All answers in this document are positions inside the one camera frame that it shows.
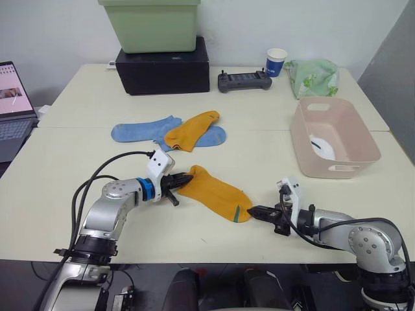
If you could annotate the grey laptop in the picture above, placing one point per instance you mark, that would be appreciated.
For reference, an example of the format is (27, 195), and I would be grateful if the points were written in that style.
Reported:
(13, 110)

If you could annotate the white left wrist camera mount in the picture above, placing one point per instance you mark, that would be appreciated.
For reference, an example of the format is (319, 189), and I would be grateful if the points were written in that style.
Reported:
(159, 168)

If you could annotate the mustard yellow sock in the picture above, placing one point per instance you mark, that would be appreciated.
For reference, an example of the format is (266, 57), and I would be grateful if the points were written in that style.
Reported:
(214, 194)
(191, 129)

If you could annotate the white power adapter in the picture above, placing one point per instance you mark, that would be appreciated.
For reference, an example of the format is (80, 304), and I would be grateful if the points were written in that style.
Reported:
(43, 111)

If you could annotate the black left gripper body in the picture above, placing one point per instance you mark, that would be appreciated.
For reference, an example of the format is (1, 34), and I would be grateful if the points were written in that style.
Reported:
(168, 184)

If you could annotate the small white object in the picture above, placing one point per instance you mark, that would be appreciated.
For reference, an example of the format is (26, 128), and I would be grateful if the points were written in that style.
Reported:
(111, 65)

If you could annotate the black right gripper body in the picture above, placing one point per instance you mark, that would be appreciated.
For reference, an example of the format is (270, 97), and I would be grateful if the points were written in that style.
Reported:
(282, 220)

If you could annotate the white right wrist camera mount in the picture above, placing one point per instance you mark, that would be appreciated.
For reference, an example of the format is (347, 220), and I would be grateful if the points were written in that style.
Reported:
(295, 201)

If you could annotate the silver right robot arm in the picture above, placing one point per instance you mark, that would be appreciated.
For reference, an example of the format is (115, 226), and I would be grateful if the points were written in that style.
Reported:
(369, 239)

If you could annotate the grey partition panel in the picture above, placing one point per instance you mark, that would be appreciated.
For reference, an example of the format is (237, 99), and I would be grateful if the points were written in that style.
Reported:
(392, 64)

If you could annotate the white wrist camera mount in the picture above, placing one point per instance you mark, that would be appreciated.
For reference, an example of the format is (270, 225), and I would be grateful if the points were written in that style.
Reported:
(159, 168)
(295, 201)

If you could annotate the black rectangular box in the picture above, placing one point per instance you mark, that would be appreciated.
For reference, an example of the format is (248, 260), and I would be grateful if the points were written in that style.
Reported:
(162, 73)

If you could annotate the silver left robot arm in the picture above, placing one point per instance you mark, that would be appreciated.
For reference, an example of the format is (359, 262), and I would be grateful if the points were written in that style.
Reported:
(107, 207)

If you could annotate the dark rounded shape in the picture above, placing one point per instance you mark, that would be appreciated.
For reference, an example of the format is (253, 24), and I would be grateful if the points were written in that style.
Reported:
(264, 290)
(181, 290)

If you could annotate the white sock with blue stripe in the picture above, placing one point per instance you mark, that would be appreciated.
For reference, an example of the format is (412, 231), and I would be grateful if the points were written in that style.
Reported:
(324, 150)
(330, 156)

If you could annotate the green patterned plastic bag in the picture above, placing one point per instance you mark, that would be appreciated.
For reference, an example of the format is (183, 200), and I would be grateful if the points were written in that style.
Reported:
(313, 77)

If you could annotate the blue and white paper cup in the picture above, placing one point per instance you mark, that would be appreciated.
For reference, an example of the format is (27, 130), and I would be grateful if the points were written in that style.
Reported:
(275, 64)

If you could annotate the pink plastic basket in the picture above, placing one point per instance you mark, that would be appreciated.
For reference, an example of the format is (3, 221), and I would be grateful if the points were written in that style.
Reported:
(363, 136)

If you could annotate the grey handheld remote controller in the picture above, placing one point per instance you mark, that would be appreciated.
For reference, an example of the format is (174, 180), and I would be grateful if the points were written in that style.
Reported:
(244, 81)

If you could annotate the green plastic bin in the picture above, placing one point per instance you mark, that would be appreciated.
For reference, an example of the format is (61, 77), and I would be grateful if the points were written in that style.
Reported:
(150, 24)

